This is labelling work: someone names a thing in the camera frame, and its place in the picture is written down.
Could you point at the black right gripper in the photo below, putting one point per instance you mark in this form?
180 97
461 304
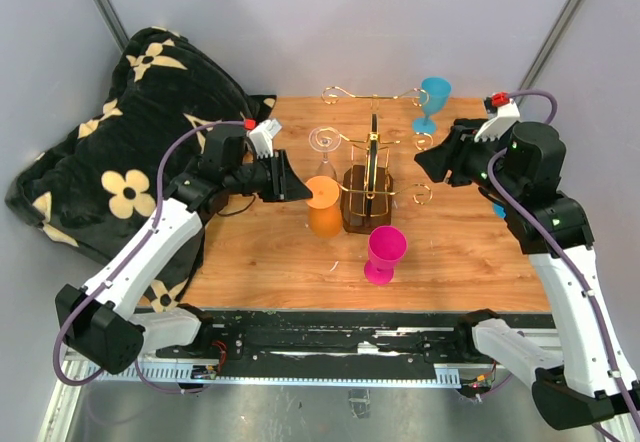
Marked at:
452 155

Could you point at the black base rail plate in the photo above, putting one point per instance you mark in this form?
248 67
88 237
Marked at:
329 346

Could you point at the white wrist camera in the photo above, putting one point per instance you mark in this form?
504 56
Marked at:
502 112
262 137

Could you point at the blue wine glass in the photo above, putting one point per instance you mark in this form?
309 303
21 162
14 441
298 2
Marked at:
499 210
435 92

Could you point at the pink wine glass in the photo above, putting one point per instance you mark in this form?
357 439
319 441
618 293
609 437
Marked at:
387 245

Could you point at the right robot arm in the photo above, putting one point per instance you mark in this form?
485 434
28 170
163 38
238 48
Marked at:
590 381

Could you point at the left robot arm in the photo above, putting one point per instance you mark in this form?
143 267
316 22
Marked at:
98 320

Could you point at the gold wine glass rack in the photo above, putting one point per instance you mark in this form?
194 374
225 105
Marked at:
367 188

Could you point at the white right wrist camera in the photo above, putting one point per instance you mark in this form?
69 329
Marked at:
502 112

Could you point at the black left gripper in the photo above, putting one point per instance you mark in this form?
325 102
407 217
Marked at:
285 183

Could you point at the orange wine glass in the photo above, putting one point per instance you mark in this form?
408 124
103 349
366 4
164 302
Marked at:
324 216

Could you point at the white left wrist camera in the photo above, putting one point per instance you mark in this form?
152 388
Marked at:
262 137

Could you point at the black floral blanket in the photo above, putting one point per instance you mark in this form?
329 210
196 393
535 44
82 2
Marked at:
97 187

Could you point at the clear wine glass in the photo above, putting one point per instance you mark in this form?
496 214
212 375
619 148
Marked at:
325 140

